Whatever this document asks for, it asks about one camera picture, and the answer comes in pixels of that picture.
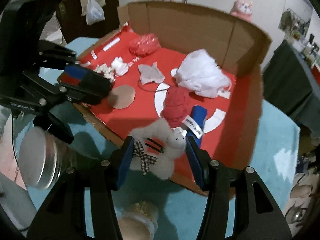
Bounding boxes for cream crochet scrunchie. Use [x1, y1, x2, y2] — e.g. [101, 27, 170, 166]
[94, 64, 116, 82]

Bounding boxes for tan round powder puff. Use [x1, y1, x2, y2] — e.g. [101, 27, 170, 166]
[107, 85, 136, 109]

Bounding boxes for grey white cloth with label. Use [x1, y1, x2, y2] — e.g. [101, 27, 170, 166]
[138, 62, 165, 85]

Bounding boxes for coral red bath pouf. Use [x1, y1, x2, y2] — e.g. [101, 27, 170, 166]
[129, 34, 162, 57]

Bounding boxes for white fluffy bunny scrunchie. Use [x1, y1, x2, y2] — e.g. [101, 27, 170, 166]
[129, 119, 186, 180]

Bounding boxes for red knitted ball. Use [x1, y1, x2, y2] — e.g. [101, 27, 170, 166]
[161, 86, 191, 128]

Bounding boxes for blue cloth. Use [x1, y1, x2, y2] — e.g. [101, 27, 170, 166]
[186, 105, 207, 148]

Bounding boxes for white bath pouf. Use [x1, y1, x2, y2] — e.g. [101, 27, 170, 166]
[174, 49, 232, 98]

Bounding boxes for black fuzzy pompom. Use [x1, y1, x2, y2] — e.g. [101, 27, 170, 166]
[79, 72, 112, 105]

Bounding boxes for dark wooden door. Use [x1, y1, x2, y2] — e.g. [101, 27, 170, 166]
[56, 0, 119, 43]

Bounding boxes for large glass jar dark contents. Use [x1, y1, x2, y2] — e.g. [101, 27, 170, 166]
[18, 127, 76, 190]

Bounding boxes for plastic bag on door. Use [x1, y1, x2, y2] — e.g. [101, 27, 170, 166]
[86, 0, 105, 25]

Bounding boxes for small glass jar gold contents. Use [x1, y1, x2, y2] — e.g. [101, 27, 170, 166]
[118, 201, 159, 240]

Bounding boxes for cardboard box red lining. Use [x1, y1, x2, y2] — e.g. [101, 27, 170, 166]
[77, 1, 271, 196]

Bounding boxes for side table dark cloth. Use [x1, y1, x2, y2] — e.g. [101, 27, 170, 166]
[263, 40, 319, 136]

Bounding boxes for pink plush behind box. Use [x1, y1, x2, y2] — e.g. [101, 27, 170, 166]
[230, 0, 253, 23]

